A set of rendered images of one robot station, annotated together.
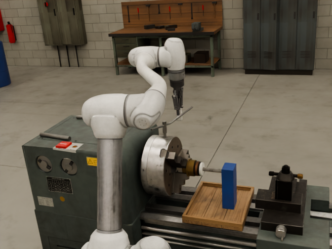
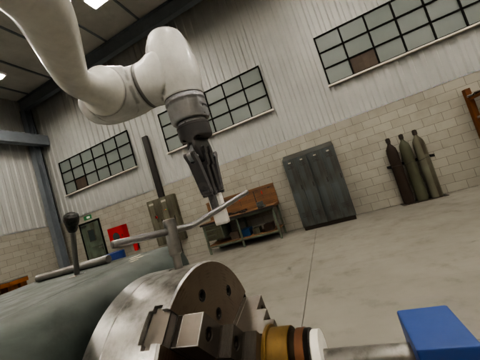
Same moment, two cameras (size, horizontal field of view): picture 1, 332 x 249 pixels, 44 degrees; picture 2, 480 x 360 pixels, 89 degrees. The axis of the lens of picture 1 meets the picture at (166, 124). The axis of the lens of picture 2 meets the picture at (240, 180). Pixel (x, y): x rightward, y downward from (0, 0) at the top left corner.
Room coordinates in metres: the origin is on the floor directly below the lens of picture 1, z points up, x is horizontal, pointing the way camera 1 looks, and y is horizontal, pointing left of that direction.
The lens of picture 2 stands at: (1.53, -0.11, 1.32)
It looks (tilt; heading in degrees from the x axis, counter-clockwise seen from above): 4 degrees up; 357
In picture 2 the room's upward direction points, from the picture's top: 17 degrees counter-clockwise
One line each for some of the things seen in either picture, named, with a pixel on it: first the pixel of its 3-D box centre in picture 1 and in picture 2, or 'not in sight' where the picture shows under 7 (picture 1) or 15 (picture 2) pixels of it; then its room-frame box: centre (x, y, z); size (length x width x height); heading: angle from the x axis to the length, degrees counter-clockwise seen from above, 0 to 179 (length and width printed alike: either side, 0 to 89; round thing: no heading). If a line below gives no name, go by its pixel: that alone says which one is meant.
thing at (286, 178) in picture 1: (285, 175); not in sight; (1.65, -0.53, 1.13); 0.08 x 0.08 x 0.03
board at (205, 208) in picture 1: (220, 203); not in sight; (1.84, -0.25, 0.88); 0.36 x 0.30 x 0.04; 158
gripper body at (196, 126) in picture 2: (177, 87); (198, 143); (2.08, -0.07, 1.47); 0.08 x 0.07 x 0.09; 159
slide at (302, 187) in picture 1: (285, 202); not in sight; (1.71, -0.55, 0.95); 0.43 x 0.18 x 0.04; 158
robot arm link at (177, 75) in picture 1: (176, 73); (188, 111); (2.07, -0.07, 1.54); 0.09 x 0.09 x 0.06
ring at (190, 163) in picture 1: (191, 168); (284, 360); (1.90, -0.12, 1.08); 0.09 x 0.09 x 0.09; 68
